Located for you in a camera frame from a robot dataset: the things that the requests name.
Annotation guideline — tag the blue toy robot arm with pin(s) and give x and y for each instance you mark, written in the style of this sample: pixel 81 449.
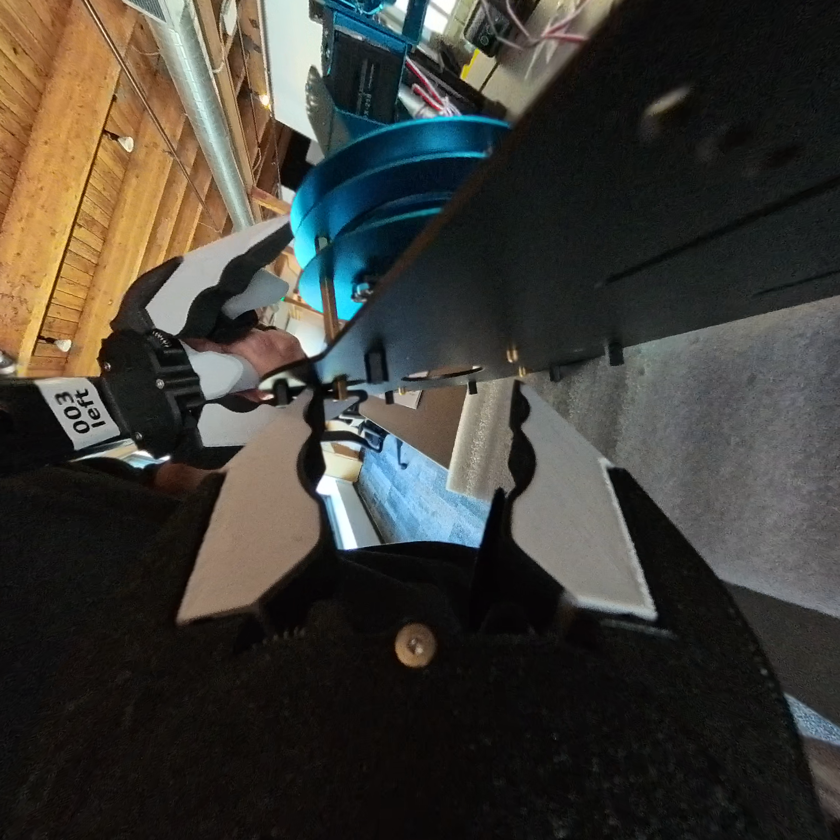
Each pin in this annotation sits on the blue toy robot arm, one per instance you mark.
pixel 590 197

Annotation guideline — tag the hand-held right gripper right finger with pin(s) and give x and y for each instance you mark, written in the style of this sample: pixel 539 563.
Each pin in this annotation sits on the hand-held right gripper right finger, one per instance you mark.
pixel 577 525

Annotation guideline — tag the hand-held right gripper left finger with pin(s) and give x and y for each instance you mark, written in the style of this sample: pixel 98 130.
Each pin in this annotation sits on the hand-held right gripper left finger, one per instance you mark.
pixel 262 525

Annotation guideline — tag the silver ventilation duct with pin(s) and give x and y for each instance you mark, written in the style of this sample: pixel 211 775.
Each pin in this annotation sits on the silver ventilation duct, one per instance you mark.
pixel 203 98

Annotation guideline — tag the white foam sheet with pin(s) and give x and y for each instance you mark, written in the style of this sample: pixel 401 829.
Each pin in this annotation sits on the white foam sheet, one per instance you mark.
pixel 722 426

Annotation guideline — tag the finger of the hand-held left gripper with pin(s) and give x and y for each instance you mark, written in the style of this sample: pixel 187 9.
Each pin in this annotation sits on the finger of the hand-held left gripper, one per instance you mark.
pixel 210 269
pixel 259 292

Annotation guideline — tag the person's left hand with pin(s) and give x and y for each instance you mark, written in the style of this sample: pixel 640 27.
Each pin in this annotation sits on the person's left hand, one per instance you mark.
pixel 266 348

